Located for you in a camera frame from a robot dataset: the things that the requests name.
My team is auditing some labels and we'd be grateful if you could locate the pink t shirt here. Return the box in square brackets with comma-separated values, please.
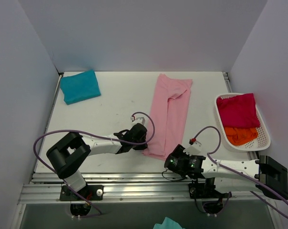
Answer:
[143, 74, 193, 160]

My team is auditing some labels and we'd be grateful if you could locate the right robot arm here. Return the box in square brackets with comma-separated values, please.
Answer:
[164, 144, 288, 200]

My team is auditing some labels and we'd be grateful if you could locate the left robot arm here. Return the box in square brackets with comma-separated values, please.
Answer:
[46, 123, 147, 200]

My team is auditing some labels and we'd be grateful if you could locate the orange t shirt in basket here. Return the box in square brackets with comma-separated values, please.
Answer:
[225, 127, 258, 146]

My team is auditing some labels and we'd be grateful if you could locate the mint green cloth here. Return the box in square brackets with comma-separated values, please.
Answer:
[153, 217, 183, 229]

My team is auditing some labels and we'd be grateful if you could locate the folded teal t shirt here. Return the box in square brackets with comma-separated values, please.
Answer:
[60, 70, 101, 105]

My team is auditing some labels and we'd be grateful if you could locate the crimson t shirt in basket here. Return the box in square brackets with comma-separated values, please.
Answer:
[216, 94, 260, 129]

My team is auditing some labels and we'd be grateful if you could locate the white plastic basket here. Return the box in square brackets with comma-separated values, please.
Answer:
[214, 93, 271, 152]

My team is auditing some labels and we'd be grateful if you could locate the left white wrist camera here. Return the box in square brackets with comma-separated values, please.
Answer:
[131, 116, 145, 126]

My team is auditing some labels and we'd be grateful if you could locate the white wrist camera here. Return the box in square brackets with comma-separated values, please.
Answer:
[184, 138, 203, 155]
[131, 116, 145, 126]

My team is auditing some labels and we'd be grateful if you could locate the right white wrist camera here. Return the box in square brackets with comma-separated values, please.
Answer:
[184, 138, 203, 155]

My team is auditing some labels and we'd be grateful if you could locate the black wire loop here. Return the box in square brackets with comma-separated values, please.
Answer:
[161, 168, 187, 181]

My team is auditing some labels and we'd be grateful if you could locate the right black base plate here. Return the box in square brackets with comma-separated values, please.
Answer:
[188, 182, 232, 199]

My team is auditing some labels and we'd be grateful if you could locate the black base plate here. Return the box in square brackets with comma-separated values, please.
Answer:
[188, 182, 232, 199]
[59, 185, 104, 201]

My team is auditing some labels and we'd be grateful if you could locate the aluminium rail frame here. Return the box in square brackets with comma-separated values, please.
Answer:
[17, 172, 277, 205]

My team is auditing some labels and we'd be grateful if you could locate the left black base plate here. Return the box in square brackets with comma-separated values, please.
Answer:
[59, 185, 104, 201]

